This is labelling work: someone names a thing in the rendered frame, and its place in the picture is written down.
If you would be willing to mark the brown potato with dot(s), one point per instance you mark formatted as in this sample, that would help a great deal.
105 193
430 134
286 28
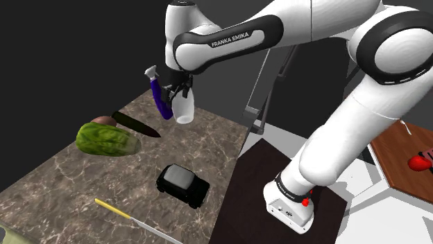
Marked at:
103 120

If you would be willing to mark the purple spray bottle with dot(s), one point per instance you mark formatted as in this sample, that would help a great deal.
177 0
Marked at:
159 99

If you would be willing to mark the pale green object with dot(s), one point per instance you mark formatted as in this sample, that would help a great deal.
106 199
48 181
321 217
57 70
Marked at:
10 236

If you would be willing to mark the green lettuce head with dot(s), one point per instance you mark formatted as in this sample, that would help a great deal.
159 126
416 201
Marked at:
105 140

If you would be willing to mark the dark kitchen knife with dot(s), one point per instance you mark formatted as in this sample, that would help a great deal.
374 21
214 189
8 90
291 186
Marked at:
135 125

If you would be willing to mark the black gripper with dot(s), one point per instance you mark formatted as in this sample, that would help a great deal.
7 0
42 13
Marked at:
176 79

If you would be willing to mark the brown wooden table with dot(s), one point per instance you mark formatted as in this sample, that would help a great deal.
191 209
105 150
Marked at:
392 159

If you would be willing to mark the white bottle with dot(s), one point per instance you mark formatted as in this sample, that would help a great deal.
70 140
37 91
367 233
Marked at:
184 110

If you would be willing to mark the dark maroon robot stand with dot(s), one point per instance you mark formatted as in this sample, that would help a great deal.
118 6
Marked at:
243 202

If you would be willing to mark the grey metal ladder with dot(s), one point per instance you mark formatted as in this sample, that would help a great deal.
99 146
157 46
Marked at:
258 111

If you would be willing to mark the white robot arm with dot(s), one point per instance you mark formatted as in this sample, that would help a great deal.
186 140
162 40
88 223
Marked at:
341 142

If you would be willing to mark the black toy car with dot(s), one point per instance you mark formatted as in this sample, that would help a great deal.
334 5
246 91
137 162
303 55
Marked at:
184 189

